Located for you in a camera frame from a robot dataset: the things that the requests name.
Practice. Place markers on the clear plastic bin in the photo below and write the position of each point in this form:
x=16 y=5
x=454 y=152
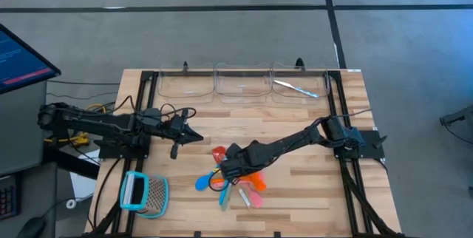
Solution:
x=306 y=79
x=242 y=83
x=184 y=86

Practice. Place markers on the white tape strip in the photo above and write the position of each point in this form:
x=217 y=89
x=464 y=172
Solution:
x=354 y=70

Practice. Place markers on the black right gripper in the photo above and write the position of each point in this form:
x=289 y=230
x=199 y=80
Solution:
x=240 y=160

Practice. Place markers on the pink round-headed silicone spatula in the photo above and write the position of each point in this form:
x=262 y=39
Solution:
x=256 y=200

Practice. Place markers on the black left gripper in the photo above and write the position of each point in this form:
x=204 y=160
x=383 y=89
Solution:
x=175 y=131

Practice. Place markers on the small black bracket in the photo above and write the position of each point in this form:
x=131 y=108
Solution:
x=197 y=234
x=277 y=234
x=299 y=64
x=185 y=67

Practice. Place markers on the black computer monitor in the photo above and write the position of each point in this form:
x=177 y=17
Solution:
x=22 y=64

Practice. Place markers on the teal framed box grater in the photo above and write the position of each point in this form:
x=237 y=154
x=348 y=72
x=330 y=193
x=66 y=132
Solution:
x=155 y=193

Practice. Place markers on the orange wide silicone spatula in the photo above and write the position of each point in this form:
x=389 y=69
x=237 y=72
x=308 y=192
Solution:
x=255 y=178

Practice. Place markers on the blue silicone spoon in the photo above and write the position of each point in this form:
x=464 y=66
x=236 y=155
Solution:
x=202 y=183

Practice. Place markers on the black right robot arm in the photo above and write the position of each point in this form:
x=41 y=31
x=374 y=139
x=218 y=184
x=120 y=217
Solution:
x=295 y=140

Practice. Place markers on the white sheet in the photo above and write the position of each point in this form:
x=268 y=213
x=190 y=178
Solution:
x=83 y=188

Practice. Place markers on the black keyboard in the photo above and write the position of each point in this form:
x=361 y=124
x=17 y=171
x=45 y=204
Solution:
x=9 y=197

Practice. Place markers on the light blue silicone spatula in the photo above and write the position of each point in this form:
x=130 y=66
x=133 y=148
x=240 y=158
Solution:
x=222 y=197

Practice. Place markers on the black aluminium table frame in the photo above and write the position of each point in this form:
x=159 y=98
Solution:
x=146 y=76

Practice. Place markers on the pink square-headed silicone spatula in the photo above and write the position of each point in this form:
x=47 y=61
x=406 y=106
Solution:
x=247 y=185

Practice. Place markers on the white tape roll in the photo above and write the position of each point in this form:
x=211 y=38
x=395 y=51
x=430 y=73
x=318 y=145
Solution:
x=68 y=204

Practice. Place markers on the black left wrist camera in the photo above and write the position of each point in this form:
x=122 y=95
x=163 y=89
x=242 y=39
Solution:
x=151 y=114

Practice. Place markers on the black desk beam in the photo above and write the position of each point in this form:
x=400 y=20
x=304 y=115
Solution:
x=70 y=162

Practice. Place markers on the black computer mouse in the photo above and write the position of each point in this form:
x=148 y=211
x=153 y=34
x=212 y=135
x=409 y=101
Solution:
x=31 y=228

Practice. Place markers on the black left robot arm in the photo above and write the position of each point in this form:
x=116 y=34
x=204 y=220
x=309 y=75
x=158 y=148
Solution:
x=96 y=123

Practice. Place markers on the grey desk cabinet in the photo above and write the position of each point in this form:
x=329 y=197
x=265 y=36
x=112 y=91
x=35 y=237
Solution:
x=22 y=131

